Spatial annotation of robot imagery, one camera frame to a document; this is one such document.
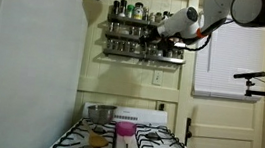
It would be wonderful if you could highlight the black wall plug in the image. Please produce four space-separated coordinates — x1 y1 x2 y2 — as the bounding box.
155 101 166 113

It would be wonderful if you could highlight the white panel door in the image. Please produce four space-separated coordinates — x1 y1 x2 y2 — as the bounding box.
171 0 265 148

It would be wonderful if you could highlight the white gas stove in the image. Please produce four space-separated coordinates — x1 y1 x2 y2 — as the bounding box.
43 97 216 148

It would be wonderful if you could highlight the white refrigerator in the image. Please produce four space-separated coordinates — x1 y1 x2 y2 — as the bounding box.
0 0 93 148

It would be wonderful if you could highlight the thin grey spice bottle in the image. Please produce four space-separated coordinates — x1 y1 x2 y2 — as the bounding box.
143 7 151 21

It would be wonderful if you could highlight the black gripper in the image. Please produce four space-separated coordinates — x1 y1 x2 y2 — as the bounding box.
141 28 180 55

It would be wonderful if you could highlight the silver metal pot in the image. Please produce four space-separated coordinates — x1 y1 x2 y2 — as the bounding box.
85 102 119 127

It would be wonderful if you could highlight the glass spice jar steel cap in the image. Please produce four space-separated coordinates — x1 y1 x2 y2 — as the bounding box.
105 39 114 52
130 42 138 54
112 40 120 52
118 40 126 53
174 47 186 60

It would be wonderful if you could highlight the white light switch plate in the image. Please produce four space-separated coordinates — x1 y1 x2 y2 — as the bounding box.
151 68 164 87

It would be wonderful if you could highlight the green spice bottle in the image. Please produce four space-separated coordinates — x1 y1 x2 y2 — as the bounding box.
126 3 135 20

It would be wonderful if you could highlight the black door handle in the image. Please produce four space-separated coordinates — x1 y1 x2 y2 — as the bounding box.
182 116 196 148

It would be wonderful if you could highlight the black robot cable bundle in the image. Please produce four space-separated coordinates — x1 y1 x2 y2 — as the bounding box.
175 12 237 57

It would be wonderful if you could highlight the dark capped spice bottle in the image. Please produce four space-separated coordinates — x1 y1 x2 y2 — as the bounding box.
118 0 129 18

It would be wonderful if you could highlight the pink cup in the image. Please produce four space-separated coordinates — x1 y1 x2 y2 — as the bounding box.
113 119 139 139

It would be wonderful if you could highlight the steel wall spice rack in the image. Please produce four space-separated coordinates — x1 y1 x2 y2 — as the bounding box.
101 13 192 66

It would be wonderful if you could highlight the white window blind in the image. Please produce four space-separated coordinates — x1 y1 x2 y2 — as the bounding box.
190 15 265 105

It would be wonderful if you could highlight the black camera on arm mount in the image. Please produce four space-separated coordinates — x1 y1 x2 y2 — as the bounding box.
231 67 265 99

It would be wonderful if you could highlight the black pepper grinder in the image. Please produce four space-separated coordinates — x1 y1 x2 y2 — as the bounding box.
111 0 121 17

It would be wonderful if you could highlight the wooden spoon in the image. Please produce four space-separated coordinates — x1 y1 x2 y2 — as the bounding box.
78 118 112 148

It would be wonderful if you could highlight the yellow label spice jar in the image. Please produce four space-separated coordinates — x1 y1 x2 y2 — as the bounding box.
132 1 146 21

